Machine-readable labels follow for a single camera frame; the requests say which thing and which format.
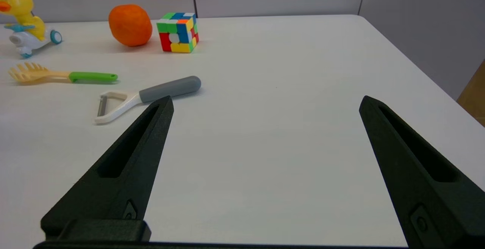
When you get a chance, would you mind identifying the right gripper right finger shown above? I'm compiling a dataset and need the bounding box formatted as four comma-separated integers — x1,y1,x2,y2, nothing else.
359,96,485,249

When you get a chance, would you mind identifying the grey-handled white peeler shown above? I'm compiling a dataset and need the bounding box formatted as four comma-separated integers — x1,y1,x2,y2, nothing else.
94,76,202,125

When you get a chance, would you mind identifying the colourful puzzle cube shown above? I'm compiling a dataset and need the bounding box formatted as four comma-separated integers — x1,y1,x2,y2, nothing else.
156,12,199,53

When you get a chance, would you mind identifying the orange fruit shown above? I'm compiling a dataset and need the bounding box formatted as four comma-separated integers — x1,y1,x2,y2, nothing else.
108,4,153,47

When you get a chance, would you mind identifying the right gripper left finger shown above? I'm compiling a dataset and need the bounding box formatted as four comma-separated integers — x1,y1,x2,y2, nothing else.
41,96,175,242

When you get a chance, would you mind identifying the green-handled beige pasta fork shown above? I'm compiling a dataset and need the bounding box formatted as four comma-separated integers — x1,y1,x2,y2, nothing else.
8,62,119,85

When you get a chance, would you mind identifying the yellow duck scooter toy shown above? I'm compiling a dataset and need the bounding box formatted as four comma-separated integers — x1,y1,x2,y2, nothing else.
0,0,63,59

